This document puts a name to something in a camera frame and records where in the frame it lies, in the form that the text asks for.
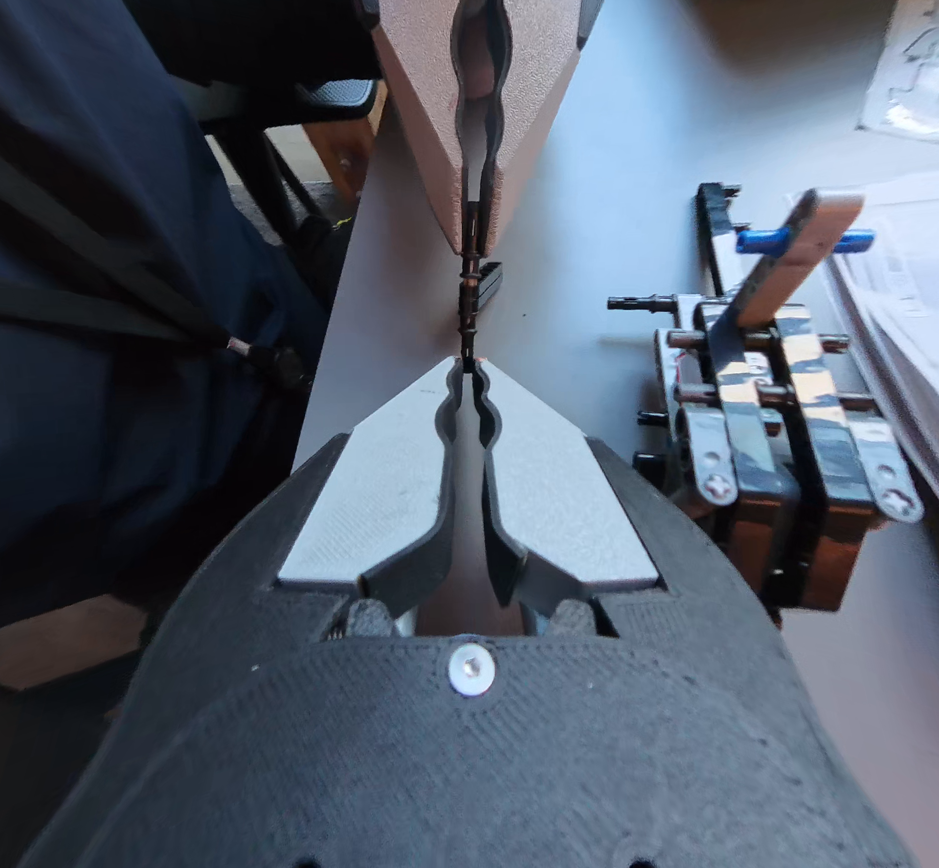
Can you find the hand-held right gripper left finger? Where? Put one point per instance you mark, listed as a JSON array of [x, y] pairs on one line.
[[367, 494]]

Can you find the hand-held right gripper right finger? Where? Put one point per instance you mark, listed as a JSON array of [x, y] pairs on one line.
[[565, 501]]

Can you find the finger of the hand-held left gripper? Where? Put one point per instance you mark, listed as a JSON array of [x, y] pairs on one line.
[[414, 61], [546, 46]]

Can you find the black lego connector pin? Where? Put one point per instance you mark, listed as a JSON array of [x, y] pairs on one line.
[[467, 310]]

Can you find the partly built lego chassis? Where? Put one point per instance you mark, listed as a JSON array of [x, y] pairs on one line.
[[763, 413]]

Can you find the black lego beam with holes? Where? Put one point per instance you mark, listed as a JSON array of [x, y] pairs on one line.
[[490, 285]]

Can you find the wooden table leg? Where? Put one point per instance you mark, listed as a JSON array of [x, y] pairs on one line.
[[345, 156]]

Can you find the black office chair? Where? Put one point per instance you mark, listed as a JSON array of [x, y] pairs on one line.
[[257, 171]]

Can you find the person's dark clothing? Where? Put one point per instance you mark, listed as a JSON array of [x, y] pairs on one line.
[[110, 259]]

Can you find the sticker sheet in clear bag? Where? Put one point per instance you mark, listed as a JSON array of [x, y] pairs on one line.
[[906, 61]]

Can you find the white instruction booklet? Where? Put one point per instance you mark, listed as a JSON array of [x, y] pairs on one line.
[[895, 296]]

